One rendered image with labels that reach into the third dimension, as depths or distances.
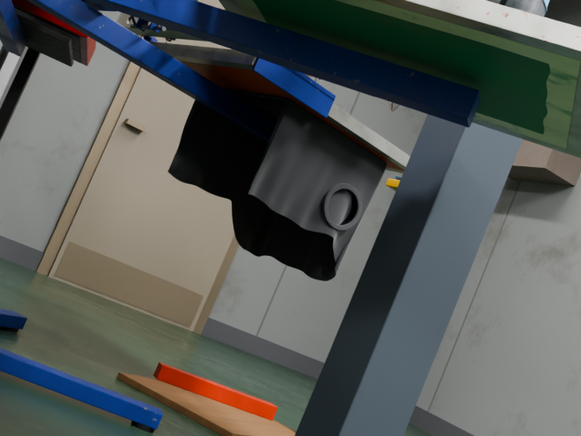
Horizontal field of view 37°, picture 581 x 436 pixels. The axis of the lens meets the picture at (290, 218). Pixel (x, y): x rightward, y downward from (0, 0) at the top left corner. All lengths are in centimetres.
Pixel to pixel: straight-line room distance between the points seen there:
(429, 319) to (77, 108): 357
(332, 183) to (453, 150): 59
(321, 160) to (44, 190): 299
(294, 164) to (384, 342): 67
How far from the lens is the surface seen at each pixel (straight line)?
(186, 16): 190
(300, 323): 609
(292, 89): 240
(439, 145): 223
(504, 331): 552
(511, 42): 150
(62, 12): 233
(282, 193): 255
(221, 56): 244
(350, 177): 271
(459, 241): 221
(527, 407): 522
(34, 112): 535
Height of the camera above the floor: 43
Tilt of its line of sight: 5 degrees up
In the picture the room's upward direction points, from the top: 23 degrees clockwise
